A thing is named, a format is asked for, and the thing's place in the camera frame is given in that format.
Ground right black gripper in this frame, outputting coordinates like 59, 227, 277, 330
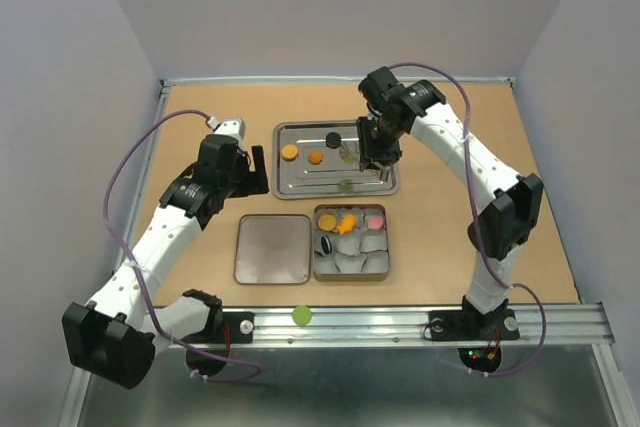
357, 114, 405, 171

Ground pink round cookie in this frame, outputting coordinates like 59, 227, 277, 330
367, 215, 385, 230

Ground orange fish cookie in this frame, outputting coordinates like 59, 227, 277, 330
335, 213, 357, 235

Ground black sandwich cookie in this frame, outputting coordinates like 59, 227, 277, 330
319, 235, 333, 255

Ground metal tongs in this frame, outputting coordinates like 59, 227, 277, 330
338, 142, 391, 182

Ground orange waffle cookie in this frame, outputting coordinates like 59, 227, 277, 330
317, 214, 337, 231

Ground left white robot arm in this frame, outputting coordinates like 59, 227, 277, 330
62, 134, 269, 389

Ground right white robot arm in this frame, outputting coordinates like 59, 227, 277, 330
356, 67, 544, 340

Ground orange round cookie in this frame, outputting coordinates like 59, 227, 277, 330
280, 144, 299, 162

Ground black round cookie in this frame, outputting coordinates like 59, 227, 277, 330
325, 132, 342, 149

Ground silver metal tray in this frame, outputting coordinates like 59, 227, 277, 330
271, 120, 400, 200

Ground brown flower cookie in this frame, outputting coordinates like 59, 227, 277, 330
308, 151, 324, 165

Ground square tin lid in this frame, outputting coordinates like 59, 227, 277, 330
234, 214, 312, 285

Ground square cookie tin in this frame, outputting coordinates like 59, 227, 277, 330
312, 203, 391, 282

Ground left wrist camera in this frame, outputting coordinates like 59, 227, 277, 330
206, 116, 246, 142

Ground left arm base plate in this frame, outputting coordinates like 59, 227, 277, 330
208, 311, 255, 345

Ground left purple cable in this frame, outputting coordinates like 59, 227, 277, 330
102, 109, 262, 383

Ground purple cable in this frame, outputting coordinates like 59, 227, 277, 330
102, 109, 262, 383
389, 62, 547, 378

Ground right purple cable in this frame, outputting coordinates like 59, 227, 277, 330
389, 62, 547, 378

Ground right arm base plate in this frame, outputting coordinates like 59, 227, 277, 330
427, 309, 520, 342

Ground aluminium front rail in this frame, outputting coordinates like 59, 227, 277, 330
82, 302, 614, 348

